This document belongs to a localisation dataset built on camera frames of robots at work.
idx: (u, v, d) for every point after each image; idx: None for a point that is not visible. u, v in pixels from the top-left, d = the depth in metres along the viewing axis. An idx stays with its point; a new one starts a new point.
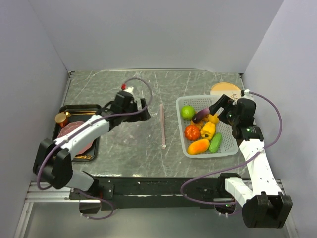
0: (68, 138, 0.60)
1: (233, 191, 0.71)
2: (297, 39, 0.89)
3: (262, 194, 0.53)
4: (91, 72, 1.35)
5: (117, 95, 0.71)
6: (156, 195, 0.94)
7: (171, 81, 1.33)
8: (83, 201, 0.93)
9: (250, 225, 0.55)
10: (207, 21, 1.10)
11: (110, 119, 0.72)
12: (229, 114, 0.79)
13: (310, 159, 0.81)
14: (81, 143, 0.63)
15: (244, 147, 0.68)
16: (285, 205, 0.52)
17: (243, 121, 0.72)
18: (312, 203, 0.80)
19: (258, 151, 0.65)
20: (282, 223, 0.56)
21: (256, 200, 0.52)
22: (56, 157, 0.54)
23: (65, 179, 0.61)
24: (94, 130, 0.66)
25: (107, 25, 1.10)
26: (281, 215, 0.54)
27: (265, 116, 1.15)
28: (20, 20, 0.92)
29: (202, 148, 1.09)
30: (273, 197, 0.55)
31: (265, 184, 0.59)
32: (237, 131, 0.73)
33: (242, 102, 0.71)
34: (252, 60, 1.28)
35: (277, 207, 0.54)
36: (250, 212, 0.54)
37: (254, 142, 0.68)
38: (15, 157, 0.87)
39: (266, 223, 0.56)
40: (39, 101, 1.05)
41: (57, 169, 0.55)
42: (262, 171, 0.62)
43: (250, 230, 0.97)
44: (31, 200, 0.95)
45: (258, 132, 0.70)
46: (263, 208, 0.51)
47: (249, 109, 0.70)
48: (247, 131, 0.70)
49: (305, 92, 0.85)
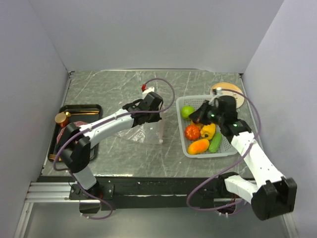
0: (91, 127, 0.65)
1: (236, 188, 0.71)
2: (298, 39, 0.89)
3: (267, 182, 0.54)
4: (91, 72, 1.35)
5: (148, 94, 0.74)
6: (156, 195, 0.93)
7: (171, 81, 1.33)
8: (83, 201, 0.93)
9: (264, 218, 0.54)
10: (207, 21, 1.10)
11: (135, 116, 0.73)
12: (211, 114, 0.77)
13: (311, 160, 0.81)
14: (102, 135, 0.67)
15: (237, 141, 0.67)
16: (291, 188, 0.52)
17: (229, 118, 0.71)
18: (313, 202, 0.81)
19: (251, 142, 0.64)
20: (292, 207, 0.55)
21: (263, 189, 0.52)
22: (78, 144, 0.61)
23: (80, 166, 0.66)
24: (116, 124, 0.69)
25: (108, 26, 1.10)
26: (290, 199, 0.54)
27: (265, 117, 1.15)
28: (21, 20, 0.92)
29: (202, 148, 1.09)
30: (277, 183, 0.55)
31: (266, 173, 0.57)
32: (225, 128, 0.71)
33: (224, 100, 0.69)
34: (252, 60, 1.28)
35: (282, 192, 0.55)
36: (260, 205, 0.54)
37: (245, 134, 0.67)
38: (15, 157, 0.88)
39: (279, 212, 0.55)
40: (39, 101, 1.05)
41: (75, 154, 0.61)
42: (260, 160, 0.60)
43: (250, 231, 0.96)
44: (31, 200, 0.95)
45: (244, 125, 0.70)
46: (272, 197, 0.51)
47: (231, 105, 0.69)
48: (234, 126, 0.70)
49: (304, 92, 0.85)
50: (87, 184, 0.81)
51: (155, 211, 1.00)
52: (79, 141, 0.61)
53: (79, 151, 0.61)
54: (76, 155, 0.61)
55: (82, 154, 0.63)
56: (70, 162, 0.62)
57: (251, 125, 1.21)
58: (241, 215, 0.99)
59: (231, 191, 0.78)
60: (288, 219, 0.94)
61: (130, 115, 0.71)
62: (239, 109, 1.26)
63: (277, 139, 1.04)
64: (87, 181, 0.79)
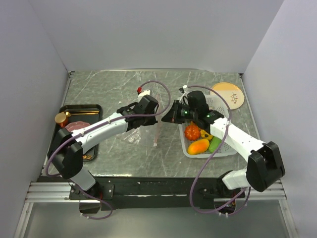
0: (84, 132, 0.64)
1: (233, 180, 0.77)
2: (297, 39, 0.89)
3: (252, 152, 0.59)
4: (91, 72, 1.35)
5: (143, 98, 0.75)
6: (156, 195, 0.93)
7: (171, 81, 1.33)
8: (83, 201, 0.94)
9: (264, 187, 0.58)
10: (206, 21, 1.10)
11: (130, 120, 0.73)
12: (184, 111, 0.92)
13: (311, 160, 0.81)
14: (95, 140, 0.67)
15: (213, 127, 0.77)
16: (274, 150, 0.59)
17: (201, 111, 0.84)
18: (313, 203, 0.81)
19: (227, 124, 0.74)
20: (283, 168, 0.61)
21: (251, 160, 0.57)
22: (70, 149, 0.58)
23: (74, 173, 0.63)
24: (109, 128, 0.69)
25: (108, 26, 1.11)
26: (278, 161, 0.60)
27: (264, 117, 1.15)
28: (20, 20, 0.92)
29: (202, 148, 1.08)
30: (262, 150, 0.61)
31: (248, 144, 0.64)
32: (201, 121, 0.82)
33: (193, 97, 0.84)
34: (252, 60, 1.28)
35: (269, 157, 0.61)
36: (255, 175, 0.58)
37: (219, 120, 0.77)
38: (15, 157, 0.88)
39: (274, 178, 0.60)
40: (39, 101, 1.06)
41: (67, 160, 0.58)
42: (240, 136, 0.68)
43: (250, 231, 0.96)
44: (31, 200, 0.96)
45: (217, 113, 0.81)
46: (261, 162, 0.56)
47: (200, 99, 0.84)
48: (207, 117, 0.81)
49: (304, 92, 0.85)
50: (85, 186, 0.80)
51: (156, 211, 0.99)
52: (72, 147, 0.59)
53: (72, 157, 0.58)
54: (68, 161, 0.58)
55: (75, 161, 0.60)
56: (62, 168, 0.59)
57: (251, 125, 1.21)
58: (241, 215, 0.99)
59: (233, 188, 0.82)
60: (288, 219, 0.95)
61: (123, 120, 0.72)
62: (239, 109, 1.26)
63: (277, 139, 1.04)
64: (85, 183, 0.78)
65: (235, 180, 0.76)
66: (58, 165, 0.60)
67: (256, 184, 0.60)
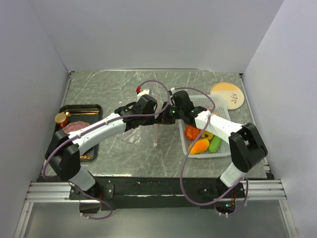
0: (81, 134, 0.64)
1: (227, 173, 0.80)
2: (297, 38, 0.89)
3: (232, 133, 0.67)
4: (91, 72, 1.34)
5: (142, 98, 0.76)
6: (156, 195, 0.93)
7: (172, 81, 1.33)
8: (83, 201, 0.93)
9: (248, 165, 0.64)
10: (206, 21, 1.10)
11: (127, 120, 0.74)
12: (172, 110, 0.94)
13: (311, 160, 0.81)
14: (93, 141, 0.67)
15: (197, 120, 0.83)
16: (251, 129, 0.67)
17: (186, 108, 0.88)
18: (313, 203, 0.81)
19: (209, 114, 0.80)
20: (264, 148, 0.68)
21: (231, 140, 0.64)
22: (66, 151, 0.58)
23: (72, 175, 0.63)
24: (106, 130, 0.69)
25: (108, 26, 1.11)
26: (257, 140, 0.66)
27: (265, 116, 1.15)
28: (20, 20, 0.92)
29: (202, 148, 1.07)
30: (242, 132, 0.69)
31: (228, 128, 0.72)
32: (187, 117, 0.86)
33: (178, 95, 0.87)
34: (252, 60, 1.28)
35: (250, 138, 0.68)
36: (238, 154, 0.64)
37: (202, 113, 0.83)
38: (15, 157, 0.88)
39: (257, 156, 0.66)
40: (39, 101, 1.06)
41: (64, 163, 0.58)
42: (221, 122, 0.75)
43: (251, 232, 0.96)
44: (31, 200, 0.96)
45: (200, 108, 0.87)
46: (240, 141, 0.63)
47: (184, 96, 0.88)
48: (192, 112, 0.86)
49: (304, 92, 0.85)
50: (85, 186, 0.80)
51: (156, 211, 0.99)
52: (68, 148, 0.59)
53: (68, 159, 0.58)
54: (65, 163, 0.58)
55: (72, 163, 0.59)
56: (60, 170, 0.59)
57: None
58: (242, 215, 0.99)
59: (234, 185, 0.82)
60: (288, 219, 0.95)
61: (121, 120, 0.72)
62: (239, 109, 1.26)
63: (277, 139, 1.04)
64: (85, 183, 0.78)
65: (229, 174, 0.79)
66: (56, 167, 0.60)
67: (241, 165, 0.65)
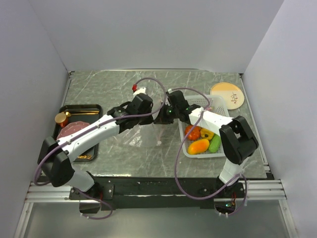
0: (70, 140, 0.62)
1: (224, 170, 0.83)
2: (297, 38, 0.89)
3: (223, 125, 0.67)
4: (91, 72, 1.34)
5: (136, 97, 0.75)
6: (156, 195, 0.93)
7: (172, 81, 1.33)
8: (83, 201, 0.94)
9: (238, 156, 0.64)
10: (206, 21, 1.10)
11: (121, 122, 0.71)
12: (169, 110, 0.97)
13: (311, 160, 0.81)
14: (83, 146, 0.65)
15: (191, 116, 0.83)
16: (241, 121, 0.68)
17: (182, 106, 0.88)
18: (313, 203, 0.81)
19: (201, 110, 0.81)
20: (255, 140, 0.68)
21: (222, 132, 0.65)
22: (56, 159, 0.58)
23: (65, 180, 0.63)
24: (97, 134, 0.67)
25: (108, 26, 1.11)
26: (247, 132, 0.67)
27: (265, 117, 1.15)
28: (20, 20, 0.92)
29: (202, 148, 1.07)
30: (233, 125, 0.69)
31: (220, 121, 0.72)
32: (183, 115, 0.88)
33: (173, 95, 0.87)
34: (252, 60, 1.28)
35: (240, 130, 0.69)
36: (229, 146, 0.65)
37: (196, 110, 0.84)
38: (15, 157, 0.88)
39: (248, 148, 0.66)
40: (39, 101, 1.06)
41: (54, 170, 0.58)
42: (213, 117, 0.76)
43: (251, 232, 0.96)
44: (31, 200, 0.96)
45: (194, 105, 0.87)
46: (230, 132, 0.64)
47: (179, 95, 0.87)
48: (186, 109, 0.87)
49: (304, 92, 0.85)
50: (85, 187, 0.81)
51: (155, 211, 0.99)
52: (58, 156, 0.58)
53: (58, 167, 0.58)
54: (56, 170, 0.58)
55: (62, 170, 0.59)
56: (51, 177, 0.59)
57: (251, 125, 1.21)
58: (242, 215, 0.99)
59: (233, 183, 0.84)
60: (288, 219, 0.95)
61: (114, 123, 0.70)
62: (239, 109, 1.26)
63: (277, 139, 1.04)
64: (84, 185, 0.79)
65: (226, 170, 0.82)
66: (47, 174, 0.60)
67: (234, 157, 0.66)
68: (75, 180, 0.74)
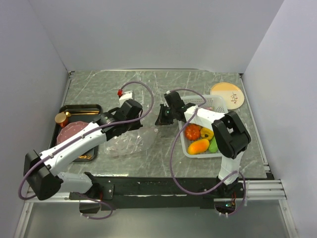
0: (53, 153, 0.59)
1: (222, 167, 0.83)
2: (297, 39, 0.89)
3: (214, 120, 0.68)
4: (91, 72, 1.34)
5: (125, 103, 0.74)
6: (156, 195, 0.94)
7: (171, 81, 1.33)
8: (83, 201, 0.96)
9: (231, 150, 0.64)
10: (206, 21, 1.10)
11: (107, 130, 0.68)
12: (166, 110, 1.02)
13: (311, 160, 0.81)
14: (69, 157, 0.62)
15: (186, 114, 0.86)
16: (233, 116, 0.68)
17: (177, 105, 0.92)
18: (313, 203, 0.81)
19: (195, 107, 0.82)
20: (247, 134, 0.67)
21: (213, 126, 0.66)
22: (38, 175, 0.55)
23: (52, 192, 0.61)
24: (82, 145, 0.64)
25: (108, 26, 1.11)
26: (239, 126, 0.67)
27: (265, 117, 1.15)
28: (20, 20, 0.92)
29: (202, 148, 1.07)
30: (226, 120, 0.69)
31: (212, 117, 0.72)
32: (178, 113, 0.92)
33: (169, 95, 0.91)
34: (252, 60, 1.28)
35: (233, 125, 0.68)
36: (222, 141, 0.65)
37: (191, 108, 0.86)
38: (15, 157, 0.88)
39: (241, 142, 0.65)
40: (39, 101, 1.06)
41: (38, 186, 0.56)
42: (206, 113, 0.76)
43: (251, 232, 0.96)
44: (31, 200, 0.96)
45: (189, 104, 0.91)
46: (221, 126, 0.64)
47: (174, 96, 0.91)
48: (182, 108, 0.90)
49: (304, 92, 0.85)
50: (83, 189, 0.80)
51: (155, 211, 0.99)
52: (40, 172, 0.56)
53: (42, 182, 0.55)
54: (39, 186, 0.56)
55: (46, 184, 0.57)
56: (36, 192, 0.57)
57: (251, 125, 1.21)
58: (242, 215, 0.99)
59: (231, 182, 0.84)
60: (288, 219, 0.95)
61: (99, 131, 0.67)
62: (239, 110, 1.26)
63: (277, 139, 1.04)
64: (81, 187, 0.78)
65: (223, 168, 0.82)
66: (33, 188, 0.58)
67: (226, 151, 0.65)
68: (72, 184, 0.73)
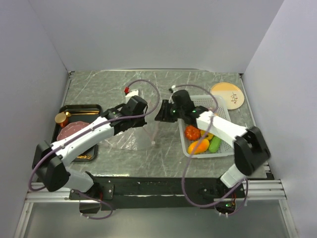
0: (64, 144, 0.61)
1: (228, 175, 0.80)
2: (297, 39, 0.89)
3: (237, 137, 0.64)
4: (91, 72, 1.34)
5: (132, 99, 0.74)
6: (156, 195, 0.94)
7: (172, 81, 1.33)
8: (83, 201, 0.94)
9: (251, 169, 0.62)
10: (206, 21, 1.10)
11: (115, 124, 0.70)
12: (173, 110, 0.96)
13: (311, 160, 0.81)
14: (79, 149, 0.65)
15: (199, 121, 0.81)
16: (255, 133, 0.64)
17: (186, 108, 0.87)
18: (313, 203, 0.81)
19: (211, 116, 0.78)
20: (268, 152, 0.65)
21: (236, 145, 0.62)
22: (50, 164, 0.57)
23: (60, 184, 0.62)
24: (91, 137, 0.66)
25: (107, 26, 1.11)
26: (261, 144, 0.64)
27: (265, 117, 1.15)
28: (20, 20, 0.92)
29: (202, 148, 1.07)
30: (246, 136, 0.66)
31: (232, 131, 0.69)
32: (188, 117, 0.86)
33: (178, 95, 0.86)
34: (252, 61, 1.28)
35: (253, 142, 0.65)
36: (242, 159, 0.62)
37: (204, 113, 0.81)
38: (15, 157, 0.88)
39: (260, 160, 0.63)
40: (39, 101, 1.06)
41: (49, 175, 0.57)
42: (224, 125, 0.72)
43: (251, 232, 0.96)
44: (31, 200, 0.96)
45: (201, 108, 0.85)
46: (244, 146, 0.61)
47: (184, 96, 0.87)
48: (193, 112, 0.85)
49: (304, 92, 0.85)
50: (85, 187, 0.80)
51: (156, 211, 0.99)
52: (52, 161, 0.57)
53: (53, 172, 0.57)
54: (51, 175, 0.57)
55: (57, 175, 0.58)
56: (46, 183, 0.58)
57: (251, 125, 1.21)
58: (242, 215, 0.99)
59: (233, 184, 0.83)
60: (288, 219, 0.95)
61: (108, 125, 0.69)
62: (239, 109, 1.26)
63: (277, 139, 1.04)
64: (82, 186, 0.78)
65: (230, 175, 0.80)
66: (42, 179, 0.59)
67: (245, 169, 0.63)
68: (74, 182, 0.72)
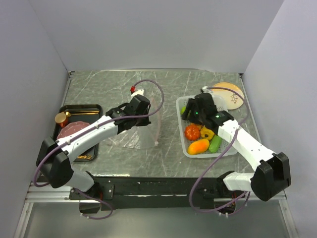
0: (70, 140, 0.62)
1: (235, 183, 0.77)
2: (298, 38, 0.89)
3: (262, 162, 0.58)
4: (91, 72, 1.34)
5: (134, 98, 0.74)
6: (156, 195, 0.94)
7: (172, 81, 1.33)
8: (83, 201, 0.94)
9: (268, 196, 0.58)
10: (206, 21, 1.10)
11: (119, 123, 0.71)
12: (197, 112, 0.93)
13: (311, 160, 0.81)
14: (83, 146, 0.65)
15: (222, 130, 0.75)
16: (283, 162, 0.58)
17: (209, 112, 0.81)
18: (313, 203, 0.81)
19: (237, 128, 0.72)
20: (289, 180, 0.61)
21: (260, 171, 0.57)
22: (56, 159, 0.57)
23: (64, 180, 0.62)
24: (97, 134, 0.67)
25: (108, 26, 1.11)
26: (285, 173, 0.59)
27: (265, 117, 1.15)
28: (21, 20, 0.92)
29: (202, 148, 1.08)
30: (270, 161, 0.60)
31: (258, 152, 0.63)
32: (209, 121, 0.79)
33: (202, 98, 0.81)
34: (252, 61, 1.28)
35: (277, 167, 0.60)
36: (261, 184, 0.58)
37: (228, 122, 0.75)
38: (15, 157, 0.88)
39: (279, 187, 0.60)
40: (39, 101, 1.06)
41: (54, 170, 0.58)
42: (249, 143, 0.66)
43: (251, 232, 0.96)
44: (31, 200, 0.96)
45: (226, 114, 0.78)
46: (269, 174, 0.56)
47: (207, 99, 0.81)
48: (216, 117, 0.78)
49: (304, 92, 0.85)
50: (85, 187, 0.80)
51: (155, 211, 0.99)
52: (58, 157, 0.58)
53: (58, 167, 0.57)
54: (57, 170, 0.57)
55: (62, 170, 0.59)
56: (50, 178, 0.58)
57: (251, 125, 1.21)
58: (242, 215, 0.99)
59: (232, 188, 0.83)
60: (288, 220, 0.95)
61: (112, 123, 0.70)
62: (239, 109, 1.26)
63: (278, 139, 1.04)
64: (83, 186, 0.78)
65: (237, 183, 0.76)
66: (46, 174, 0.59)
67: (261, 193, 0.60)
68: (73, 182, 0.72)
